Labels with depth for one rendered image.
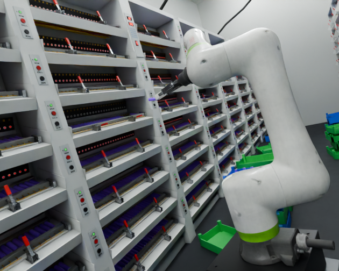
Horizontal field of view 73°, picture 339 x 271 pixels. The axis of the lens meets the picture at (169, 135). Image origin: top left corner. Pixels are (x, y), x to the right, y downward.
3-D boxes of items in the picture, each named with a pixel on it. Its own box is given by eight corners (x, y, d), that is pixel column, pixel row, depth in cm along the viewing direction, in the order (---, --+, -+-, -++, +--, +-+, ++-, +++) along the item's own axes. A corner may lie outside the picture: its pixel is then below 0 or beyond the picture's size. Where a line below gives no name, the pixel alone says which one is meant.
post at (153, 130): (196, 235, 164) (126, -6, 150) (190, 243, 156) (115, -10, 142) (172, 234, 175) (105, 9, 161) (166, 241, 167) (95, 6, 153)
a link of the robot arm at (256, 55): (347, 200, 59) (277, 11, 64) (281, 215, 62) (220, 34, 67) (324, 190, 72) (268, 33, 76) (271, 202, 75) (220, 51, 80)
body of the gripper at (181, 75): (188, 70, 127) (175, 79, 132) (181, 70, 120) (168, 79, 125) (194, 83, 127) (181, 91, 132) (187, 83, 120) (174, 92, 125)
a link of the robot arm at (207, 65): (234, 85, 71) (225, 46, 65) (195, 99, 73) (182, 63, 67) (223, 67, 86) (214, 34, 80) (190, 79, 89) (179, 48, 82)
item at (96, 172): (161, 151, 151) (161, 130, 148) (86, 189, 101) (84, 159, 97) (136, 146, 161) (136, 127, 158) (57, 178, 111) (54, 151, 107)
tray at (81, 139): (153, 123, 150) (153, 109, 147) (73, 148, 99) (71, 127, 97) (129, 120, 160) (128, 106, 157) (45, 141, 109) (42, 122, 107)
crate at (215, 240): (259, 243, 135) (255, 231, 135) (237, 263, 124) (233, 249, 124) (221, 230, 160) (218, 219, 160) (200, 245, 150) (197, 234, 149)
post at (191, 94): (226, 193, 222) (177, 17, 208) (223, 197, 214) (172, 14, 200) (207, 194, 233) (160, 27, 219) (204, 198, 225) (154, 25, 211)
